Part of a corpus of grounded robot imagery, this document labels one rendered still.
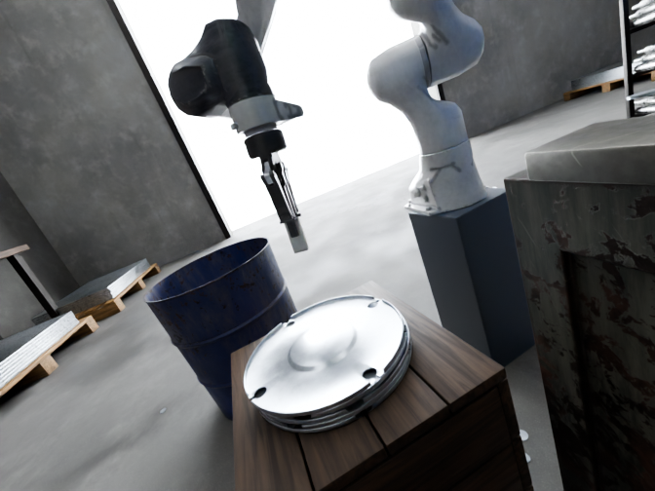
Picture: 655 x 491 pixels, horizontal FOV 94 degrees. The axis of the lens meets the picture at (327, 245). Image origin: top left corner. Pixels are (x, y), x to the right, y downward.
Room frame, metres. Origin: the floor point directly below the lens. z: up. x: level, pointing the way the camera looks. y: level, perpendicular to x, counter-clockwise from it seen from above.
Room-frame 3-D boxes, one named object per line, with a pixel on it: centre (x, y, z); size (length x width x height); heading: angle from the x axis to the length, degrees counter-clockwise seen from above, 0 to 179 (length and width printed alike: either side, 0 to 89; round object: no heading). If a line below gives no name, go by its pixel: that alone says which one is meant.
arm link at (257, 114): (0.63, 0.01, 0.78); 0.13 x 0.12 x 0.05; 79
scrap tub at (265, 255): (0.99, 0.38, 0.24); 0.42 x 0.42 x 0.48
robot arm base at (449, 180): (0.79, -0.34, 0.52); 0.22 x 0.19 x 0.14; 16
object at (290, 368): (0.47, 0.07, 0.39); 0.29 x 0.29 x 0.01
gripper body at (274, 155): (0.61, 0.04, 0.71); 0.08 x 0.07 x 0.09; 169
